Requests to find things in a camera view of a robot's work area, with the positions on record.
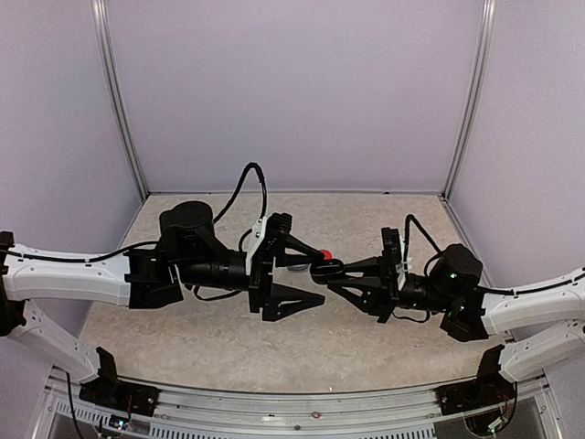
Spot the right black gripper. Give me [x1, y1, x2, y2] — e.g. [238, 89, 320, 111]
[329, 255, 453, 323]

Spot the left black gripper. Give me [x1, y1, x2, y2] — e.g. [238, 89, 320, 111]
[177, 232, 326, 323]

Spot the purple earbud charging case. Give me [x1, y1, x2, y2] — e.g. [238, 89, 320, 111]
[287, 263, 310, 272]

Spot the black charging case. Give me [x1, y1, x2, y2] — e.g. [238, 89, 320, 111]
[309, 259, 346, 285]

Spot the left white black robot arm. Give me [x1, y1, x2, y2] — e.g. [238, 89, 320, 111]
[1, 201, 324, 407]

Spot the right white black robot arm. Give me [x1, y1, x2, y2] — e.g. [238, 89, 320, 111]
[311, 244, 584, 406]

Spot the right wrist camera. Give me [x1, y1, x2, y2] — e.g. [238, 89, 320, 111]
[380, 227, 411, 290]

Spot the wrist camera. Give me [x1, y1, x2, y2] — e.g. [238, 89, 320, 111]
[380, 227, 411, 290]
[245, 212, 293, 275]

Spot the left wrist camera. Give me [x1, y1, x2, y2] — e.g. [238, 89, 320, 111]
[245, 212, 293, 275]

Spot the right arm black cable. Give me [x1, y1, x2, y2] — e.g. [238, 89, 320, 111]
[404, 214, 585, 294]

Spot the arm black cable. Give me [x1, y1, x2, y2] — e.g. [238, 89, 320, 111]
[404, 214, 585, 294]
[212, 162, 269, 225]

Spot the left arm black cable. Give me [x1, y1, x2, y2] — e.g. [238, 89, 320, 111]
[212, 162, 269, 225]

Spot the front aluminium rail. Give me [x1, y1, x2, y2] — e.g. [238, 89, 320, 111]
[34, 360, 566, 439]

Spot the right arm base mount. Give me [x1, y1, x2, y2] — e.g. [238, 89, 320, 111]
[435, 380, 517, 416]

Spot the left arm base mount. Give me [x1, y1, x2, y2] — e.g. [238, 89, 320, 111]
[79, 378, 160, 417]

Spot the right aluminium frame post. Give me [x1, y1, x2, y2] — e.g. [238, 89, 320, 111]
[441, 0, 497, 204]

